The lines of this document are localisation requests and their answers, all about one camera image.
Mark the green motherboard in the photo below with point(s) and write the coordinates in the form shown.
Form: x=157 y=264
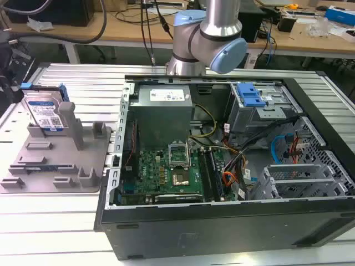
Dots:
x=166 y=171

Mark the grey parts rack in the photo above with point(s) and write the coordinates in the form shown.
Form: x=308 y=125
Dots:
x=55 y=155

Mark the grey power supply unit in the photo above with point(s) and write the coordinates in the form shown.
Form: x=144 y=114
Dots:
x=163 y=110

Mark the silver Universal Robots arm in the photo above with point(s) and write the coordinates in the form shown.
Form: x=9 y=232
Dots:
x=210 y=38

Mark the blue cardboard box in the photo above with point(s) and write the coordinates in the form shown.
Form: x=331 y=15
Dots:
x=339 y=15

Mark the black box on desk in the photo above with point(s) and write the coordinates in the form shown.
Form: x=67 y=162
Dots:
x=287 y=22

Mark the RAM stick on rack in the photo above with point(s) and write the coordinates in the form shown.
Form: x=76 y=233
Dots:
x=38 y=167

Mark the blue disk bay latch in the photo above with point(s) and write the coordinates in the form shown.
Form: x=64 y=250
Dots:
x=249 y=95

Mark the hard disk in blue carrier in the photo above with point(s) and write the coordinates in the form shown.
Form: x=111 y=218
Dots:
x=44 y=109

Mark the silver drive cage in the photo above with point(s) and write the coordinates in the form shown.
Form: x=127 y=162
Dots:
x=263 y=113

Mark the black RAM slots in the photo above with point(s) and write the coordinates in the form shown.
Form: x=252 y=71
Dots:
x=209 y=174

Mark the black open PC case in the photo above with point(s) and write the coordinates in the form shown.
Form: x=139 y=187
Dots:
x=222 y=227

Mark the wooden desk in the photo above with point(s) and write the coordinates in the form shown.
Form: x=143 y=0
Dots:
x=111 y=27

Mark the black equipment pile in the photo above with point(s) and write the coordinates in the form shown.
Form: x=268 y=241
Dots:
x=12 y=72

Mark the clear plastic bag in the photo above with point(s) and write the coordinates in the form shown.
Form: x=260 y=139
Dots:
x=317 y=27

